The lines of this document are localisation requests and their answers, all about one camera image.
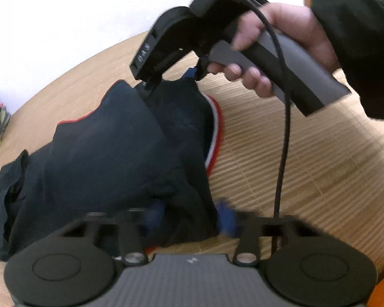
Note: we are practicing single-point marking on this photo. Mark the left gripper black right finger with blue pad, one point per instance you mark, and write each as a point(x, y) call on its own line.
point(299, 264)

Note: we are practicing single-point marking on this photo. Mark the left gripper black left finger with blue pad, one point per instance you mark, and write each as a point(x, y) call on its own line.
point(93, 261)

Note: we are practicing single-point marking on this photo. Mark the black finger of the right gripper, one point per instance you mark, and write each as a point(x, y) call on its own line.
point(148, 84)

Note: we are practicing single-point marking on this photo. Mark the black polo shirt red trim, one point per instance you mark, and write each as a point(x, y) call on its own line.
point(150, 152)

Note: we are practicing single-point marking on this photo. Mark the black sleeved right forearm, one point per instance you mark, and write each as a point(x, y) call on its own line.
point(355, 29)

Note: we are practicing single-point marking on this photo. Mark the person's right hand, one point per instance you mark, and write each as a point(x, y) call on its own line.
point(297, 22)

